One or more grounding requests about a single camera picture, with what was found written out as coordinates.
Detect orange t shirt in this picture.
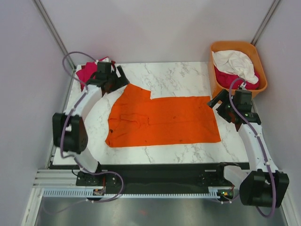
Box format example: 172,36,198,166
105,84,221,148

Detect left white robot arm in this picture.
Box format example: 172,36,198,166
52,61,129,185

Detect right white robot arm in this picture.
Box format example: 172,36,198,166
208,89,289,208

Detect crimson t shirt in basket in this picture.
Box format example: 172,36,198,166
214,66,260,90

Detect folded pink t shirt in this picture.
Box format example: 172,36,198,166
76,61,97,83

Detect white t shirt in basket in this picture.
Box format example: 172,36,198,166
212,50,259,84

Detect orange plastic basket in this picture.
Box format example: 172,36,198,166
208,40,268,99

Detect right corner aluminium post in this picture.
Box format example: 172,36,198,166
251,0,282,46

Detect corner aluminium post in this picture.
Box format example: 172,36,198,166
32,0,69,56
251,0,282,46

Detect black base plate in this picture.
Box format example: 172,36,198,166
76,163,232,195

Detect left corner aluminium post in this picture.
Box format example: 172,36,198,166
32,0,69,56

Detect aluminium rail frame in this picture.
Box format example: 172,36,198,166
32,168,290,189

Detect white slotted cable duct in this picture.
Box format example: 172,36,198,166
43,188,220,199

